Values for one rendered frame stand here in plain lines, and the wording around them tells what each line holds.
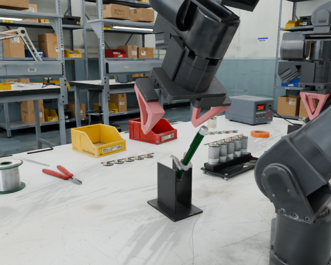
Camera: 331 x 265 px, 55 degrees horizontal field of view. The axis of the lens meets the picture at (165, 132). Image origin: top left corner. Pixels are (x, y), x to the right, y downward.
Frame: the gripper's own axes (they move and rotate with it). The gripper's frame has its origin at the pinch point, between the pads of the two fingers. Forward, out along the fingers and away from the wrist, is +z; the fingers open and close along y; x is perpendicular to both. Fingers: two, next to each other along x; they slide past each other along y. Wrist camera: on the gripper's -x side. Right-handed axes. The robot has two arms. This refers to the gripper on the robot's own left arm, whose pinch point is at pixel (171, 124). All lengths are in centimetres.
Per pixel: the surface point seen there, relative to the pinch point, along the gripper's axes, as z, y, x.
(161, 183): 7.8, 2.1, 5.8
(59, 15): 103, -42, -230
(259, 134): 25, -49, -14
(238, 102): 32, -60, -36
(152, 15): 109, -145, -255
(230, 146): 12.2, -21.5, -2.2
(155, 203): 11.5, 2.7, 7.3
